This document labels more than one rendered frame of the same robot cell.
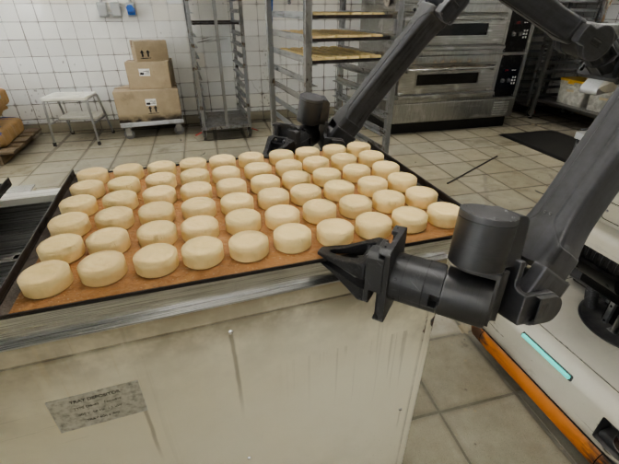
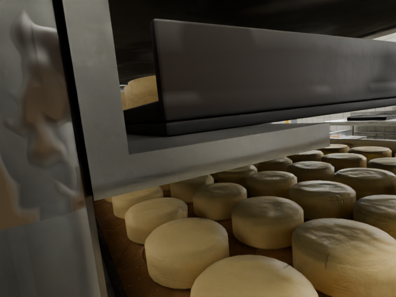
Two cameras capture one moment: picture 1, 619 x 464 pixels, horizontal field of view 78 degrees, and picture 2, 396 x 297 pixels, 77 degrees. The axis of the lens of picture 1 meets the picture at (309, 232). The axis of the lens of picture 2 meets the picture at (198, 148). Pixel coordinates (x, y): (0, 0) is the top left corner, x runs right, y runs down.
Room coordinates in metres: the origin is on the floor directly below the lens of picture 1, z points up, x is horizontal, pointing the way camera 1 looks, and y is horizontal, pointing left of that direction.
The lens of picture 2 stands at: (2.62, -0.17, 1.22)
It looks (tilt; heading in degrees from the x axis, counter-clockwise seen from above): 8 degrees down; 173
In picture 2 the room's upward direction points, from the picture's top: 6 degrees counter-clockwise
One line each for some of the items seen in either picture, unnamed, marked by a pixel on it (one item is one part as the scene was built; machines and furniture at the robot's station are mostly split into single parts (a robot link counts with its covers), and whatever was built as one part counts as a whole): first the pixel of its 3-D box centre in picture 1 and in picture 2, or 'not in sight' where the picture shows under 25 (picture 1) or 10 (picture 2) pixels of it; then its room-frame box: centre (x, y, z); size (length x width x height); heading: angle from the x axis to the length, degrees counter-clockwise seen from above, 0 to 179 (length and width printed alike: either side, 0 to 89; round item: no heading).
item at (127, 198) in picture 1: (121, 202); not in sight; (0.54, 0.29, 0.91); 0.05 x 0.05 x 0.02
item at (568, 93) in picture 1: (585, 91); not in sight; (4.47, -3.09, 0.36); 0.47 x 0.39 x 0.26; 103
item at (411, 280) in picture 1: (410, 280); not in sight; (0.35, -0.12, 0.90); 0.07 x 0.07 x 0.10; 62
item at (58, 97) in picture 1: (79, 116); not in sight; (3.86, 2.30, 0.23); 0.45 x 0.45 x 0.46; 6
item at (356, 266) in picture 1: (353, 268); not in sight; (0.39, -0.05, 0.89); 0.09 x 0.07 x 0.07; 62
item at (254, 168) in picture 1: (258, 171); not in sight; (0.66, 0.10, 0.91); 0.05 x 0.05 x 0.02
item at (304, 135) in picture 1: (292, 144); not in sight; (0.86, 0.04, 0.90); 0.07 x 0.07 x 0.10; 62
